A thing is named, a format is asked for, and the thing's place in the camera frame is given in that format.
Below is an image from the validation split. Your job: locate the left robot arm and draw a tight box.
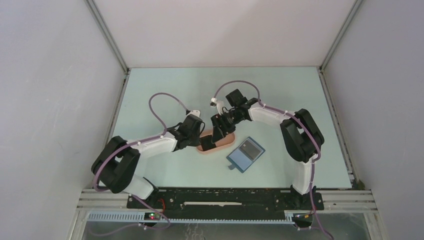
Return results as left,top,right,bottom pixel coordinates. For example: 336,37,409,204
91,110,204,208

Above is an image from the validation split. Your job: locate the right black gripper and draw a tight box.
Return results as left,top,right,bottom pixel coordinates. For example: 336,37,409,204
210,108,242,144

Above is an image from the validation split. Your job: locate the controller board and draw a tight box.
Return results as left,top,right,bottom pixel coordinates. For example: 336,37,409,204
292,214,314,222
144,212,162,221

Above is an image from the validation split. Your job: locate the blue card holder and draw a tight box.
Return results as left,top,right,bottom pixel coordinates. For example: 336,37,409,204
226,136,266,173

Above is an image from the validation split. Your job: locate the pink oval tray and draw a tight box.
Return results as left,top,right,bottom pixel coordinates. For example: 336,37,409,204
196,129,236,155

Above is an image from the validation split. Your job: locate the right controller board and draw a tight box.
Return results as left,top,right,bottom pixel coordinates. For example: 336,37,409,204
292,214,314,222

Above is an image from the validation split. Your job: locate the left controller board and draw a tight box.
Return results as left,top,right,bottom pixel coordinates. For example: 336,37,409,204
144,212,162,221

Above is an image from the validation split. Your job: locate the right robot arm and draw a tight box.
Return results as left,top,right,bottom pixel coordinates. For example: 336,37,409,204
210,89,325,209

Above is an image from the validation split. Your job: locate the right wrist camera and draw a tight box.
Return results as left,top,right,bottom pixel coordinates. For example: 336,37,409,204
210,97,225,115

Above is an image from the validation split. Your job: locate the aluminium front rail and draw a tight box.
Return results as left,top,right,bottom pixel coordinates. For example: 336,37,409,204
76,189,378,214

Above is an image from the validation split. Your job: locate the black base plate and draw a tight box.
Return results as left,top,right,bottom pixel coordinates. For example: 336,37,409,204
146,187,324,220

